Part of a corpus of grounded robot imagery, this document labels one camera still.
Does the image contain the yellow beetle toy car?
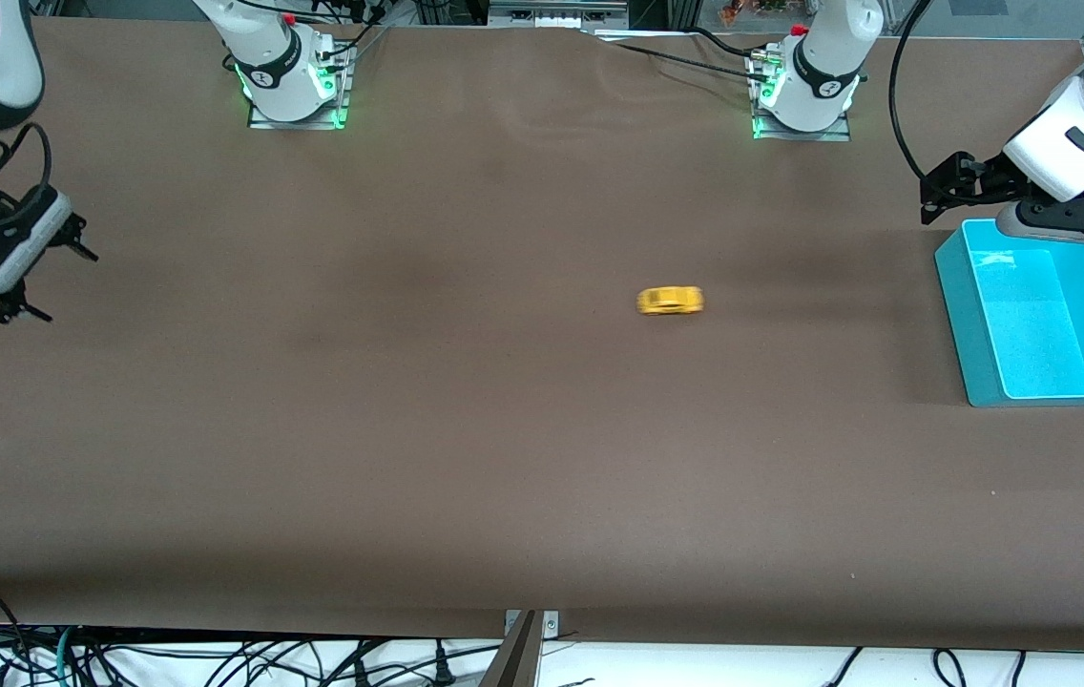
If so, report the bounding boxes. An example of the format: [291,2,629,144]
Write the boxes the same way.
[636,286,706,318]

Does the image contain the teal plastic bin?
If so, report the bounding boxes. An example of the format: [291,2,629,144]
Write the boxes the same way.
[934,219,1084,408]

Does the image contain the grey background device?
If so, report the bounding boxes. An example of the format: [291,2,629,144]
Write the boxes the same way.
[488,0,631,31]

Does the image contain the dark table support beam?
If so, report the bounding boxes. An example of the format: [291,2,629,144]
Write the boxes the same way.
[478,611,544,687]

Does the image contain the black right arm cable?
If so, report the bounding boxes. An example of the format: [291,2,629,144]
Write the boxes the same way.
[0,122,54,228]

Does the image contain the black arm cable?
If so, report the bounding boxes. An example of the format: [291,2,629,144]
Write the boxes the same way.
[887,0,982,206]
[0,122,54,228]

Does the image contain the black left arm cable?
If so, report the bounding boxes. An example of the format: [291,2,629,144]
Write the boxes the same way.
[887,0,982,206]

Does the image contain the black cable on table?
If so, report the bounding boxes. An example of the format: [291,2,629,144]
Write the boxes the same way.
[590,27,774,83]

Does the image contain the metal table edge bracket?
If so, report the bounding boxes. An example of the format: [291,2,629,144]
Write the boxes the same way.
[504,611,561,639]

